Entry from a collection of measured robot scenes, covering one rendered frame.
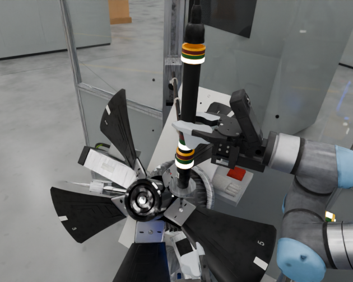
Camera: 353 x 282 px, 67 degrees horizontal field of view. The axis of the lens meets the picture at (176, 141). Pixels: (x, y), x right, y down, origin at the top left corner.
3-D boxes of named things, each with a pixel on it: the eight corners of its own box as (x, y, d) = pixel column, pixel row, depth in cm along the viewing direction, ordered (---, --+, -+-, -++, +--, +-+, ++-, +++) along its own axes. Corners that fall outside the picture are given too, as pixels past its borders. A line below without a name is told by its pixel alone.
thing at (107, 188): (146, 198, 90) (67, 184, 103) (147, 191, 90) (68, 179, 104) (143, 198, 88) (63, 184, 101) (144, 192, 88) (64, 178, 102)
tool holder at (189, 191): (168, 173, 74) (169, 145, 68) (193, 173, 74) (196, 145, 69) (169, 197, 67) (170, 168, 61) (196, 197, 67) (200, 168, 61)
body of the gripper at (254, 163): (207, 163, 57) (263, 179, 54) (212, 130, 52) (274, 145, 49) (216, 144, 63) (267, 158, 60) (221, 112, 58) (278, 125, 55)
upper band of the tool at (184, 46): (180, 57, 52) (181, 42, 50) (202, 57, 52) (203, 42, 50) (182, 65, 48) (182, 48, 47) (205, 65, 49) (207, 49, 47)
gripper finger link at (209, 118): (177, 132, 63) (212, 145, 60) (178, 111, 60) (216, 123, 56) (183, 126, 65) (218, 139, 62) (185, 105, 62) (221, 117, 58)
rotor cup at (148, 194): (134, 209, 88) (111, 212, 76) (151, 168, 88) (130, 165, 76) (171, 230, 82) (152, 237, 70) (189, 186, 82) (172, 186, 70)
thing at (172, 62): (164, 73, 122) (164, 54, 117) (179, 73, 122) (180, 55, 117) (165, 82, 113) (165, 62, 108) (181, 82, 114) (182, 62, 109)
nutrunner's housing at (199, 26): (174, 188, 73) (184, 2, 46) (188, 188, 73) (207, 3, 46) (175, 200, 69) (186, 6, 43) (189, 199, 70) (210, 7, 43)
